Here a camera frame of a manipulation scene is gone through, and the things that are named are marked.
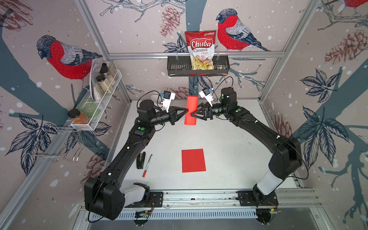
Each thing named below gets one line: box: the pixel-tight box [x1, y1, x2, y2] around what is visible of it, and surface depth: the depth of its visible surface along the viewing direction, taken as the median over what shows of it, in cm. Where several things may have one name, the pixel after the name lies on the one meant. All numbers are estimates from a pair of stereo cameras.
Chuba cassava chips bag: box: [184, 30, 217, 71], surface depth 83 cm
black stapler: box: [136, 151, 146, 170], surface depth 87 cm
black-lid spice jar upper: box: [99, 62, 112, 76], surface depth 81 cm
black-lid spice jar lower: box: [95, 74, 114, 94], surface depth 78 cm
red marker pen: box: [142, 154, 153, 178], surface depth 86 cm
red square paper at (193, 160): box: [181, 148, 207, 173], surface depth 90 cm
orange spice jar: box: [67, 108, 90, 125], surface depth 63 cm
